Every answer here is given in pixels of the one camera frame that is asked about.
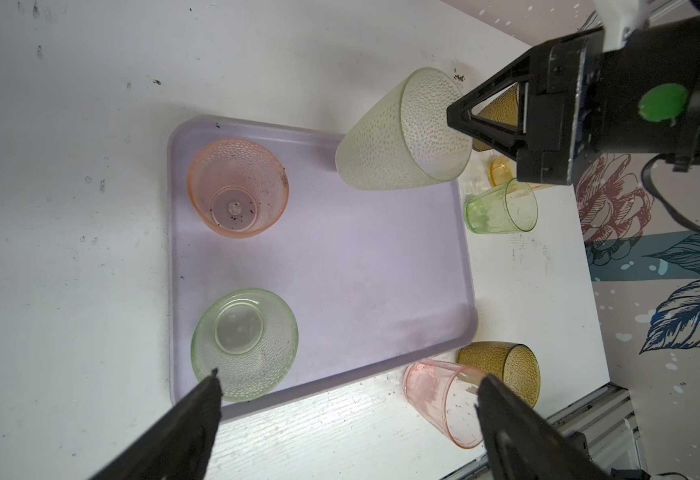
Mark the brown textured cup back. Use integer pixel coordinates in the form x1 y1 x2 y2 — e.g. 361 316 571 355
477 84 519 126

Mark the lilac plastic tray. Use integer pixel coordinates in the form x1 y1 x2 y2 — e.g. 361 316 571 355
167 116 478 419

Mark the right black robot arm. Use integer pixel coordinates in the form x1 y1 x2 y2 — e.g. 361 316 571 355
447 1 700 185

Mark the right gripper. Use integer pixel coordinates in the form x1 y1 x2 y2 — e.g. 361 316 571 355
446 27 604 185

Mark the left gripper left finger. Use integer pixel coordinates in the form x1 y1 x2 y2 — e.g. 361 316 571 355
94 370 222 479

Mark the brown textured cup front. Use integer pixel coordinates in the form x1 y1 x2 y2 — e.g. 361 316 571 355
456 341 541 407

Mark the pink textured cup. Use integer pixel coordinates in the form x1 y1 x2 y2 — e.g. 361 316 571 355
187 138 290 239

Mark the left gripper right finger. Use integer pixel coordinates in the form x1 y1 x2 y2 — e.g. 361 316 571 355
476 375 609 479

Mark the brown textured cup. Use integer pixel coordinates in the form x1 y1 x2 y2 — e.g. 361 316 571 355
477 84 519 126
456 341 541 407

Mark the pink smooth cup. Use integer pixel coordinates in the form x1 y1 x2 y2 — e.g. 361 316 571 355
403 359 486 449

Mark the pale green textured cup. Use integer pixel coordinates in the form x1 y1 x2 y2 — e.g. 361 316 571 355
335 67 472 191

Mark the green smooth cup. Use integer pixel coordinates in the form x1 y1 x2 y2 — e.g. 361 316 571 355
464 179 539 234

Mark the yellow smooth cup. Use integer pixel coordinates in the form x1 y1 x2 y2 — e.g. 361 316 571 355
488 155 517 187

